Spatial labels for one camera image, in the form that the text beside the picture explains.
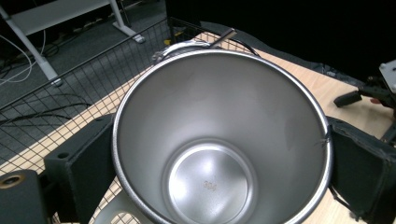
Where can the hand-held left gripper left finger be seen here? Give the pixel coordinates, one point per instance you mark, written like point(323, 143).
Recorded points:
point(81, 161)

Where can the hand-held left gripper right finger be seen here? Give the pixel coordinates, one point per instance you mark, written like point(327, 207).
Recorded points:
point(364, 174)

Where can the dark curtain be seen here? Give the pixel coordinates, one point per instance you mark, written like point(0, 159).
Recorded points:
point(295, 28)

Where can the white desk frame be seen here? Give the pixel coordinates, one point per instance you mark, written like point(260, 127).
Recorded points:
point(46, 18)

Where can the black stand base striped edge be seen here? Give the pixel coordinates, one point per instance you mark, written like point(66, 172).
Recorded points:
point(170, 40)

